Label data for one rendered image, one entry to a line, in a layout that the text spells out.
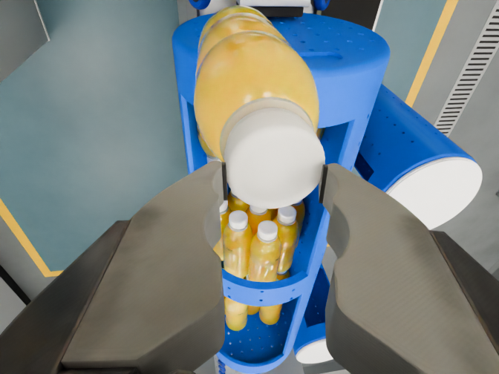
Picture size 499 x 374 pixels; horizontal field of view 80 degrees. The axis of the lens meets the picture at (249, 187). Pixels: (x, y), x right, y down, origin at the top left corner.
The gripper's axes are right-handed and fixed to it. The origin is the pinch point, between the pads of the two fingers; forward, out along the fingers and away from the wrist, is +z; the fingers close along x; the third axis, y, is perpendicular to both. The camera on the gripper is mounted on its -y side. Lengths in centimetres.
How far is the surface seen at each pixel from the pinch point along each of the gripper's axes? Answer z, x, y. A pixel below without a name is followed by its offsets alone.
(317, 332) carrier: 72, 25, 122
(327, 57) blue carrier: 26.7, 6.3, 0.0
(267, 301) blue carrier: 28, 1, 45
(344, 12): 140, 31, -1
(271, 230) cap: 35.2, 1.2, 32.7
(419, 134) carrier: 64, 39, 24
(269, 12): 38.7, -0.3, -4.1
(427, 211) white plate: 58, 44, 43
